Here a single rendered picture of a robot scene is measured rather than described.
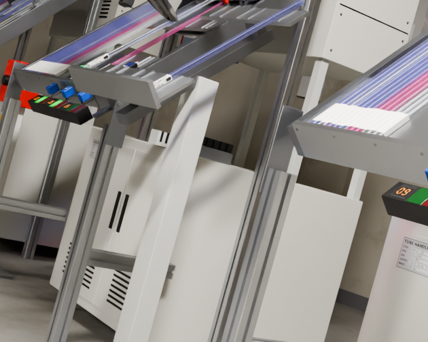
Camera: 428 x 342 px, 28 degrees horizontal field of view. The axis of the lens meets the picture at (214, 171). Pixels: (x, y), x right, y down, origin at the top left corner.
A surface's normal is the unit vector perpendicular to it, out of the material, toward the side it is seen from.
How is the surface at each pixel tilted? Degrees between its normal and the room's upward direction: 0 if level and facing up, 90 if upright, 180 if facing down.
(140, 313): 90
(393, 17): 90
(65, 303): 90
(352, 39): 90
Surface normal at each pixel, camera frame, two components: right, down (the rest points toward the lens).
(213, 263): 0.54, 0.16
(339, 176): -0.53, -0.13
